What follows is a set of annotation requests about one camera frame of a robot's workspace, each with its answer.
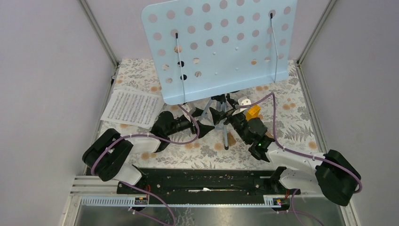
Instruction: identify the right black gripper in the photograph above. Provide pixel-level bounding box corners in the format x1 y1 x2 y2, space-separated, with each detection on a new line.
209 98 250 145

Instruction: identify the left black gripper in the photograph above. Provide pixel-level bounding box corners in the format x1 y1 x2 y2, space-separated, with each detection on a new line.
166 107 215 138

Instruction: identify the yellow toy block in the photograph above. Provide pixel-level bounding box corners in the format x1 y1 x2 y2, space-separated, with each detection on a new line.
246 105 261 121

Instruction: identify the light blue music stand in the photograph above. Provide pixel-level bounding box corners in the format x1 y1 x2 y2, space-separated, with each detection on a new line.
141 0 298 150

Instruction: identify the sheet music page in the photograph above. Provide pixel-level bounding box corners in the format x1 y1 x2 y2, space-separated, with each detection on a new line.
101 89 164 129

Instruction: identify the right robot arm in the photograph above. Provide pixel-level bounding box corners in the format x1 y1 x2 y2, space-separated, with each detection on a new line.
209 97 363 206

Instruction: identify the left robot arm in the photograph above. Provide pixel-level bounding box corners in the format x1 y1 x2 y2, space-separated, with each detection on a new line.
82 111 214 194

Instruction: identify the floral table mat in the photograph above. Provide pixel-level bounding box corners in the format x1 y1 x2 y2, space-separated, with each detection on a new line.
89 58 315 171

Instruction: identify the tan wooden block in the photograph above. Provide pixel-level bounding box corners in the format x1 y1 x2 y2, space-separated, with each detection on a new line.
227 132 236 146

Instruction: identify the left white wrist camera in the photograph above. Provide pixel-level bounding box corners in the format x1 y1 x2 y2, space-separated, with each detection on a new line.
182 104 196 117

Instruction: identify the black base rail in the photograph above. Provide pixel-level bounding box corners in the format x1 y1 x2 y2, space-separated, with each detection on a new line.
117 167 294 205

